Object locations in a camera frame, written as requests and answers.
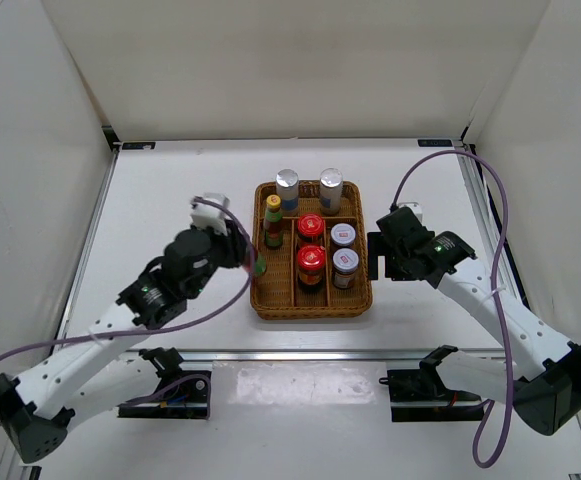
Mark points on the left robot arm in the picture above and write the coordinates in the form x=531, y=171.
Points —
x=40, y=406

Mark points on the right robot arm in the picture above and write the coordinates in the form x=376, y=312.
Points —
x=540, y=375

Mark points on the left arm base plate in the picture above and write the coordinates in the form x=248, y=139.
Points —
x=186, y=385

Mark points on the blue-label pellet jar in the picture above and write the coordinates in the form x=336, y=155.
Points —
x=330, y=190
x=287, y=188

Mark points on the yellow-cap sauce bottle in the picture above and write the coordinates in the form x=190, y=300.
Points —
x=255, y=266
x=273, y=222

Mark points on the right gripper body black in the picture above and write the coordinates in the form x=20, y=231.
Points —
x=394, y=266

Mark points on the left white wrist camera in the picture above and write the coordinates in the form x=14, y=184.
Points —
x=204, y=216

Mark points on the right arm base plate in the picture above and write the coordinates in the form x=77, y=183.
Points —
x=410, y=402

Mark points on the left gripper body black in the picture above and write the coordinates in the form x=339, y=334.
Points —
x=225, y=250

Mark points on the wicker basket tray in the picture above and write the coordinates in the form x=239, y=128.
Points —
x=279, y=293

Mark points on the red-lid chili jar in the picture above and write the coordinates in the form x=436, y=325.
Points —
x=310, y=229
x=311, y=262

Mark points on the white-lid spice jar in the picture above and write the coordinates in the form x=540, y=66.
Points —
x=342, y=235
x=345, y=265

